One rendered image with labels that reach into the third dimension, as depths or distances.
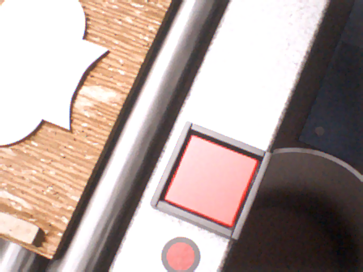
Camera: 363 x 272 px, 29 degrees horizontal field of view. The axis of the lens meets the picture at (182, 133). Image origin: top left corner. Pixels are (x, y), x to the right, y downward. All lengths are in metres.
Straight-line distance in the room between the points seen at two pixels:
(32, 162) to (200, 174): 0.14
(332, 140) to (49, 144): 1.03
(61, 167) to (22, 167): 0.03
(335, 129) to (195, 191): 1.01
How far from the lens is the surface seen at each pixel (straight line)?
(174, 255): 0.58
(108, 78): 0.60
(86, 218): 0.59
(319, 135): 1.55
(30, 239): 0.55
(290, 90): 0.61
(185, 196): 0.57
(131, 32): 0.61
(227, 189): 0.57
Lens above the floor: 1.49
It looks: 73 degrees down
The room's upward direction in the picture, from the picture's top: 11 degrees counter-clockwise
